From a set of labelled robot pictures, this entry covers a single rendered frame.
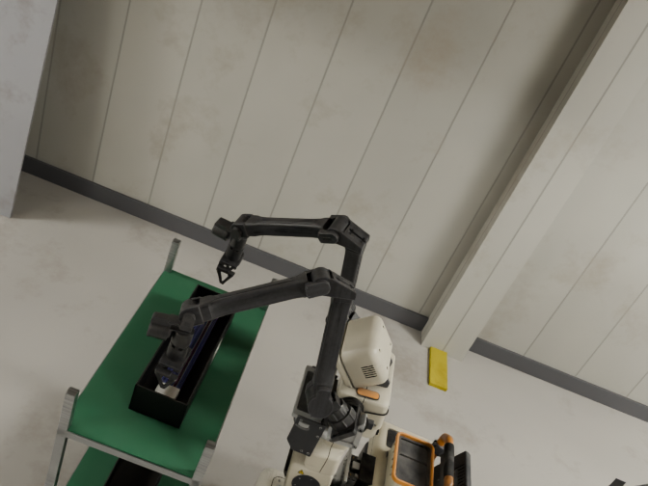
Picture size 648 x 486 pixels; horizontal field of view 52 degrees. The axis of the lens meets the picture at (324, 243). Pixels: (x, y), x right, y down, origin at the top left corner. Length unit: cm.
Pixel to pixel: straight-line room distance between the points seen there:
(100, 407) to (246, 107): 243
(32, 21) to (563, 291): 358
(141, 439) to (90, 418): 16
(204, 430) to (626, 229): 305
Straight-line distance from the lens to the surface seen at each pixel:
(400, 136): 409
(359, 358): 210
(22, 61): 419
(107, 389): 228
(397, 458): 252
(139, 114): 443
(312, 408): 203
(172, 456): 216
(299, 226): 220
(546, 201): 411
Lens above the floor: 264
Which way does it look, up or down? 31 degrees down
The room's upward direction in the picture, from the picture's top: 24 degrees clockwise
